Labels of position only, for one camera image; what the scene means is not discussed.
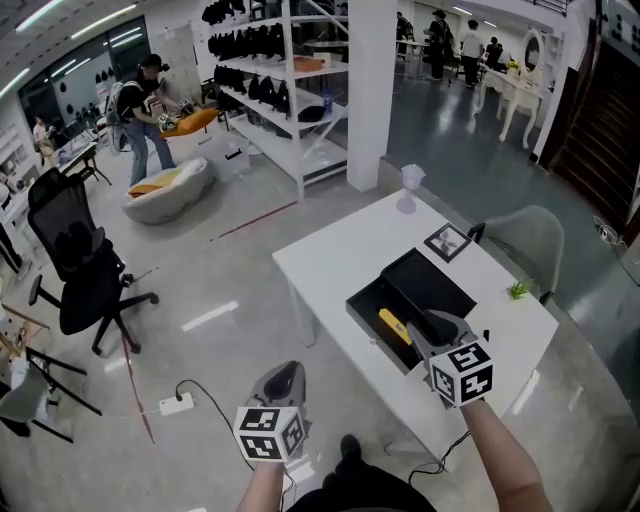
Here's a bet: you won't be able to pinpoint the row of black bags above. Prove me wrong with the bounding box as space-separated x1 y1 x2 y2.
202 0 291 119

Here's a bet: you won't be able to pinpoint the black power cable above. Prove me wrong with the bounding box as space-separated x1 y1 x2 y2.
174 379 256 471

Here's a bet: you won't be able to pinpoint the grey shell chair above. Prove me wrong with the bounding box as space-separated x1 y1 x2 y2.
468 204 566 306

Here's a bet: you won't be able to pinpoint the small green potted plant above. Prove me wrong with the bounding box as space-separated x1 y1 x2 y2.
506 278 535 301

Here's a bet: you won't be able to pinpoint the person's left forearm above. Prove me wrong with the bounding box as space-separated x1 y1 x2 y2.
234 459 286 512

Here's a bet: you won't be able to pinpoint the white metal shelf rack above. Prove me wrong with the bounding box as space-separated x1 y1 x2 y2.
202 0 350 201

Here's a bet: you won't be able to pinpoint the yellow object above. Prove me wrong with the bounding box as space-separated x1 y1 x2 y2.
378 308 414 346

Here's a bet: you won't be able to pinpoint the grey beanbag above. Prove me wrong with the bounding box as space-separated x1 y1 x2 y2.
122 156 218 225

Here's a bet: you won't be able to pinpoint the clear wine glass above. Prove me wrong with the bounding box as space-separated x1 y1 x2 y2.
395 163 426 215

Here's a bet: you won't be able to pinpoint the thin black cable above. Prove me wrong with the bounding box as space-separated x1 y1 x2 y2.
384 429 471 486

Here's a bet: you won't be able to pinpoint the person's right forearm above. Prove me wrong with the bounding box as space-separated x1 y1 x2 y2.
459 399 556 512

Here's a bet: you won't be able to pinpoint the black picture frame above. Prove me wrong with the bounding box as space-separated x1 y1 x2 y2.
423 223 473 264

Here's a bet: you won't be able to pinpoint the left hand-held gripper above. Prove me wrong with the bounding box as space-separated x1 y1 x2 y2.
232 360 307 465

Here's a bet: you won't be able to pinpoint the person's black shoe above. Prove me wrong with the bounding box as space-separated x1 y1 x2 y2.
339 434 362 464

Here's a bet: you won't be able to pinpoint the black office chair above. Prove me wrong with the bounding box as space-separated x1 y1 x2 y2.
27 167 160 357

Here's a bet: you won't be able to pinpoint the white container with black handle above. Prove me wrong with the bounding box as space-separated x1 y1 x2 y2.
197 137 251 177

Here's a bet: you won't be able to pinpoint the white power strip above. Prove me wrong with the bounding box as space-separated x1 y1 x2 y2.
158 392 195 416

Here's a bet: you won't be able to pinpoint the person's black trousers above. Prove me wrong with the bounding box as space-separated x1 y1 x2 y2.
289 459 436 512

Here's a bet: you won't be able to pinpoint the orange cushion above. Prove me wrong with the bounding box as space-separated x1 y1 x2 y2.
158 108 220 140

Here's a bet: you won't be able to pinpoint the black box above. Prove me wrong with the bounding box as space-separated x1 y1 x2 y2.
345 248 479 376

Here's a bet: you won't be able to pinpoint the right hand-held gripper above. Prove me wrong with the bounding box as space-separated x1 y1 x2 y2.
405 309 495 410

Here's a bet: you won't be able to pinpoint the white vanity table with mirror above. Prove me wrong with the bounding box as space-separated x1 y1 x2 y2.
472 27 566 150

